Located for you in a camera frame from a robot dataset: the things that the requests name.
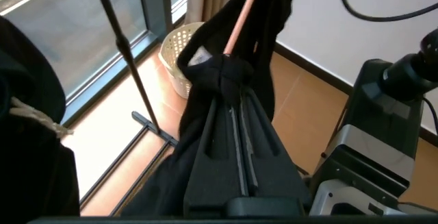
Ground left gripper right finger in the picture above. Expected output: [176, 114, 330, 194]
[238, 86, 311, 215]

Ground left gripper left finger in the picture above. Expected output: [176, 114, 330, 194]
[183, 97, 249, 218]

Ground pink clothes hanger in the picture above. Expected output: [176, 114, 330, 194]
[222, 0, 266, 56]

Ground black shorts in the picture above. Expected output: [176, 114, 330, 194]
[0, 14, 81, 219]

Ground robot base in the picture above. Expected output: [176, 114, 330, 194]
[309, 27, 438, 217]

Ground white laundry basket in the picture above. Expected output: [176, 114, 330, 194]
[157, 21, 206, 101]

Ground black clothes rack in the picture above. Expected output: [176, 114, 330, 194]
[78, 0, 179, 217]

